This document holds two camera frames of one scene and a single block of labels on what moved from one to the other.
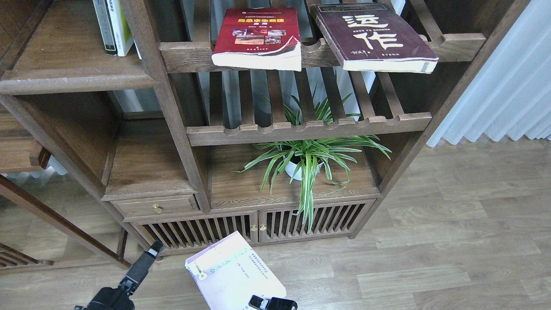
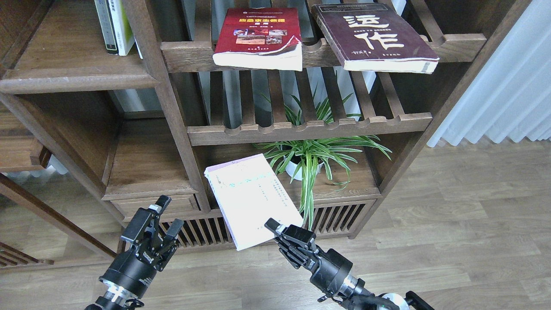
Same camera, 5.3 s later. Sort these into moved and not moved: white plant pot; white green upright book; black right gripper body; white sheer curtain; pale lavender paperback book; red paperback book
Moved: black right gripper body; pale lavender paperback book
Not moved: red paperback book; white plant pot; white sheer curtain; white green upright book
